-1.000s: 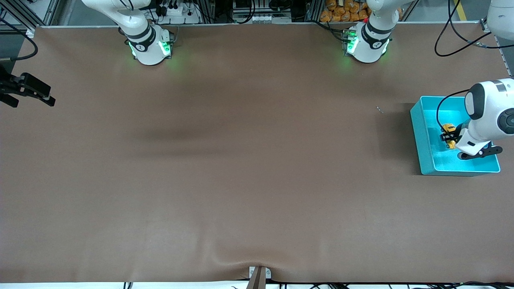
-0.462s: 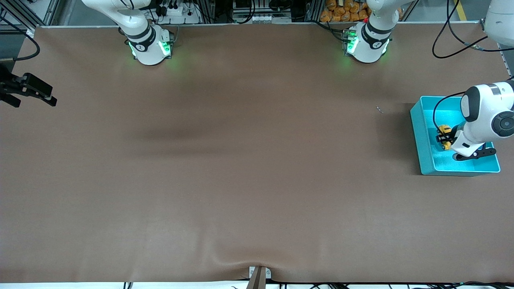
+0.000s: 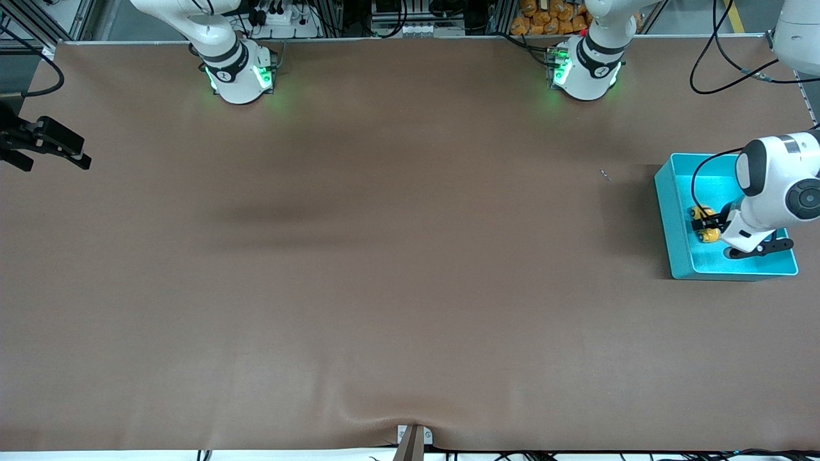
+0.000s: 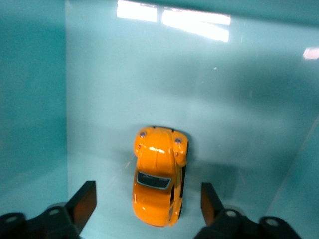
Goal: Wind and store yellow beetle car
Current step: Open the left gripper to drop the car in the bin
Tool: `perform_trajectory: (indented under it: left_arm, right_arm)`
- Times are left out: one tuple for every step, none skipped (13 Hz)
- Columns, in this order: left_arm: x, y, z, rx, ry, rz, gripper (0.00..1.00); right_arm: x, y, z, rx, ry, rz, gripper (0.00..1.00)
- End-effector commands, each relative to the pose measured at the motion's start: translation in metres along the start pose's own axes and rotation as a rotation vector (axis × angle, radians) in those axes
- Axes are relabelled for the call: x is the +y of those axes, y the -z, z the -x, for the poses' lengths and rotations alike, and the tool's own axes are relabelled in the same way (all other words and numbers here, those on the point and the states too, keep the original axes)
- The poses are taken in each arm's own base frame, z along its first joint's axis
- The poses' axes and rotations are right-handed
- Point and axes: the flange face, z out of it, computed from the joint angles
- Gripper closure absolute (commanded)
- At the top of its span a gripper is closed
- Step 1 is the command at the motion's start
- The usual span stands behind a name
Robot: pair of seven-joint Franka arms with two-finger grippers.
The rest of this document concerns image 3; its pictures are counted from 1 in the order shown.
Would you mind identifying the white power strip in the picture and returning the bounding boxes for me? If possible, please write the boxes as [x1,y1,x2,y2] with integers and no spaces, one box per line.
[256,5,321,38]

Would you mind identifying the aluminium frame profile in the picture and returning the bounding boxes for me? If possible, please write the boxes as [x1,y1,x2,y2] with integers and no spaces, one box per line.
[0,0,98,52]

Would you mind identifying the teal plastic bin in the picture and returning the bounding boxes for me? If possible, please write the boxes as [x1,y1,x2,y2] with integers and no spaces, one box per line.
[653,152,800,282]

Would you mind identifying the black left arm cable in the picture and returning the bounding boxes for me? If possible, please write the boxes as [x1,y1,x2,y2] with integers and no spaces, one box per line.
[689,0,820,218]

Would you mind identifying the orange packed items pile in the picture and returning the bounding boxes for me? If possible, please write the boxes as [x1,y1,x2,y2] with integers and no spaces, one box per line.
[511,0,591,36]

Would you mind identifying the brown table mat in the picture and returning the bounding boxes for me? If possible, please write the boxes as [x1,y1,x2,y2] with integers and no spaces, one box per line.
[0,35,820,453]

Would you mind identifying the grey table edge bracket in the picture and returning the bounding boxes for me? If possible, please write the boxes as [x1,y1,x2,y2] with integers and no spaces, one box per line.
[396,424,434,461]

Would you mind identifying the white terminal block device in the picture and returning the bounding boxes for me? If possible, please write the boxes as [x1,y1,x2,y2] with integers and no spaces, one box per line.
[370,19,466,39]

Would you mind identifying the yellow beetle toy car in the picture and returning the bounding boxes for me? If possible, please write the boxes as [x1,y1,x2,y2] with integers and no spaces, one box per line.
[688,204,723,245]

